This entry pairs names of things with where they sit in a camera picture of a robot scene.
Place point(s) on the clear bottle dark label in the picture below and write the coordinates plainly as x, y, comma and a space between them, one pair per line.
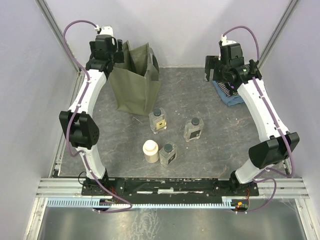
193, 129
167, 154

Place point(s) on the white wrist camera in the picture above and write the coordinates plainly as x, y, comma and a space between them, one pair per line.
225, 42
104, 30

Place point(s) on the clear bottle yellow label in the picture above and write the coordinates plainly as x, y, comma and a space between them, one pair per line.
158, 120

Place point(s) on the olive green canvas bag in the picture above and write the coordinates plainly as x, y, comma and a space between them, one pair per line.
135, 82

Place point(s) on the cream round jar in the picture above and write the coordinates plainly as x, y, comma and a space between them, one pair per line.
151, 151

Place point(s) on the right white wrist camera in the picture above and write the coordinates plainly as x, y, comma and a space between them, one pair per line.
225, 42

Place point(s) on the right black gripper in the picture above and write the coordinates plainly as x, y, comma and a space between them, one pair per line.
213, 62

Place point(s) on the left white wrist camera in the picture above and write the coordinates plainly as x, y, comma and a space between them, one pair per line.
104, 30

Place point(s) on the aluminium frame rail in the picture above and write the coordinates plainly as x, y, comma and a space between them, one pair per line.
281, 188

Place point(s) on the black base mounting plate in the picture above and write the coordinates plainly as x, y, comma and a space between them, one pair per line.
177, 190

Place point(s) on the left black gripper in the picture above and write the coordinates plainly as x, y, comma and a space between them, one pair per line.
119, 57

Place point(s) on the blue folded cloth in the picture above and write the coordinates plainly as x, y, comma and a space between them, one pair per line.
229, 101

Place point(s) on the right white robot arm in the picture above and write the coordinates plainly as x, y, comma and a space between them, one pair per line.
276, 141

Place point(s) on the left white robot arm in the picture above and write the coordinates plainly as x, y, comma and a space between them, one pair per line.
80, 130

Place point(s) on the clear bottle dark label front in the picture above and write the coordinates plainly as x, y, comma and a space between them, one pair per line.
167, 154

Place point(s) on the striped folded cloth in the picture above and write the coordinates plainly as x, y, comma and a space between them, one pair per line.
228, 89

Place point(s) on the clear bottle dark label right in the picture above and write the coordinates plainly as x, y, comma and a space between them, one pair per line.
193, 129

